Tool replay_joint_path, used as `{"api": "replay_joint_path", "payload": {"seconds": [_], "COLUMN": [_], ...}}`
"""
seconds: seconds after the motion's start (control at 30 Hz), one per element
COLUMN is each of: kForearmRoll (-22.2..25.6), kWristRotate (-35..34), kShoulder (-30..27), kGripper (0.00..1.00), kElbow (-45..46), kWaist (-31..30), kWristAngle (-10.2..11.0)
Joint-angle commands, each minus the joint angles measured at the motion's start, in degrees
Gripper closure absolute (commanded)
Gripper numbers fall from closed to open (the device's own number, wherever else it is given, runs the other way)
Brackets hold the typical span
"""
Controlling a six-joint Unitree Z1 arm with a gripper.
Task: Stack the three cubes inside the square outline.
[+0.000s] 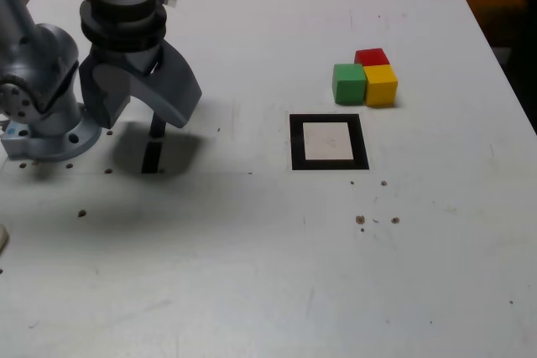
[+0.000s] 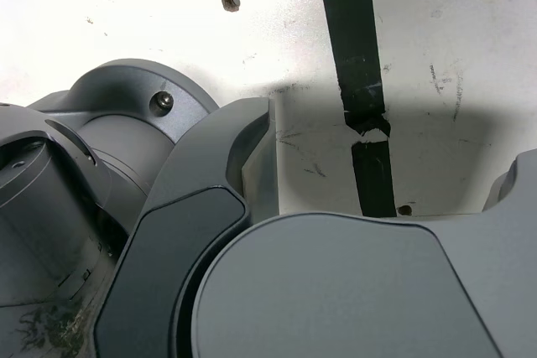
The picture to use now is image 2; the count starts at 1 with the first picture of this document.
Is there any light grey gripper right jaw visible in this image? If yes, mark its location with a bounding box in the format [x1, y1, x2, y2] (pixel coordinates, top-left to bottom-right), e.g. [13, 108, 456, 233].
[174, 150, 537, 358]

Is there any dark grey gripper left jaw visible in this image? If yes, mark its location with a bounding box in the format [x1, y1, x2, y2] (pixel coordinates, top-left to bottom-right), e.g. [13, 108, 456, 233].
[92, 96, 280, 358]

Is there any black tape strip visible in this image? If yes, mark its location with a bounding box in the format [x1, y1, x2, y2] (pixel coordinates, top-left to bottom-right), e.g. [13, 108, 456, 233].
[314, 0, 399, 219]

